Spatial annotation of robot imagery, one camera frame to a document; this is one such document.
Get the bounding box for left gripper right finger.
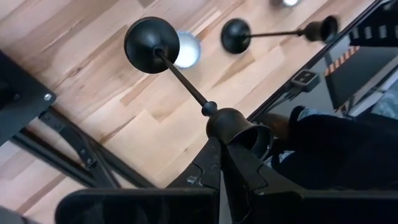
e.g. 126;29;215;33
222;144;304;224

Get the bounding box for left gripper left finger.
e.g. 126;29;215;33
166;136;223;189

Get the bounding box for blue white patterned candle tin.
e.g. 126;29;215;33
173;30;202;69

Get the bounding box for black candle stick holder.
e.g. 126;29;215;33
220;14;340;55
123;16;274;161

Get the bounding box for person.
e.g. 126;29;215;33
261;105;398;191

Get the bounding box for orange white striped tape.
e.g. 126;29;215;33
324;45;361;77

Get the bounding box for black mounting plate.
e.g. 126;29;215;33
0;49;57;146

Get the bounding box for black slotted bin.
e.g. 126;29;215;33
348;0;398;48

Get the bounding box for small grey camera box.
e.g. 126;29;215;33
267;68;321;108

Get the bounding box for black metal rig frame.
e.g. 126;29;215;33
9;105;156;191

